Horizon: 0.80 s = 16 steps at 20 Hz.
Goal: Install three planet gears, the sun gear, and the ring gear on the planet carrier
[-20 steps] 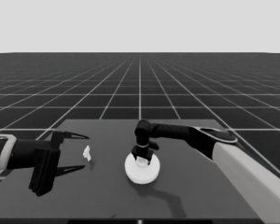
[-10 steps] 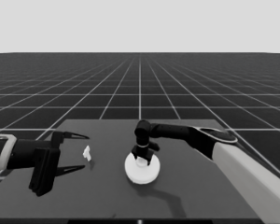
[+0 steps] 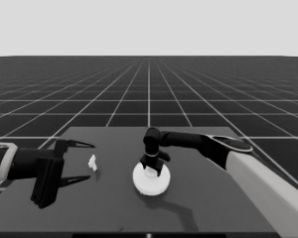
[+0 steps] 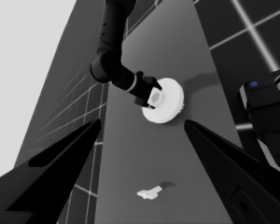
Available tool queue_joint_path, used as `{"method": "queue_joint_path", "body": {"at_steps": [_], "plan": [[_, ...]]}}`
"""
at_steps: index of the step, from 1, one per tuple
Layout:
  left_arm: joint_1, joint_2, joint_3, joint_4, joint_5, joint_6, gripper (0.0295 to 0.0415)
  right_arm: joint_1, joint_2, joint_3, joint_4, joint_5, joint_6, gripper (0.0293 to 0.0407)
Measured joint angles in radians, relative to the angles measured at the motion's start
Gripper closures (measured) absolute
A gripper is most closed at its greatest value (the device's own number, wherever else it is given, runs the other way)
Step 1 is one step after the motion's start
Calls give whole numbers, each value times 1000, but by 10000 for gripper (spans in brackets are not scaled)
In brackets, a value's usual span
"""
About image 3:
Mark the small white T-shaped piece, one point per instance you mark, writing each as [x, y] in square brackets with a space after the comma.
[93, 163]

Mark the large thick white disc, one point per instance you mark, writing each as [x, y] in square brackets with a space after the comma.
[149, 185]

